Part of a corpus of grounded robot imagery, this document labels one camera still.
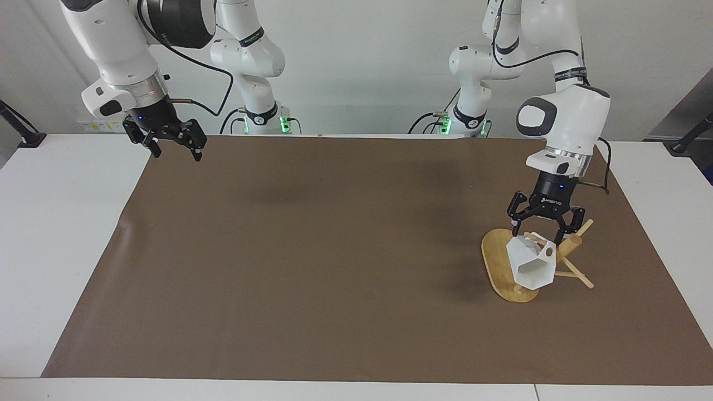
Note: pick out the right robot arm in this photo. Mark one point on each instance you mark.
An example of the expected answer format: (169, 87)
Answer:
(111, 44)

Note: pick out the wooden cup rack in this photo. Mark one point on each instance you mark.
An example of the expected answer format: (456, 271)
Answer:
(498, 262)

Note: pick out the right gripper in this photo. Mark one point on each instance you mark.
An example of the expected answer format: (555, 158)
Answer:
(153, 117)

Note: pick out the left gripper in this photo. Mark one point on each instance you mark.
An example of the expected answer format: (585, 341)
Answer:
(554, 197)

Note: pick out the white faceted cup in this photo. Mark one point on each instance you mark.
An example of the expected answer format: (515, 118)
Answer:
(529, 262)

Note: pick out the black stand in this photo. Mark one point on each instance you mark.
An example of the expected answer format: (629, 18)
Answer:
(30, 137)
(682, 145)

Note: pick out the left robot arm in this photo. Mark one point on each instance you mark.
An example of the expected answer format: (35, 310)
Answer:
(579, 111)

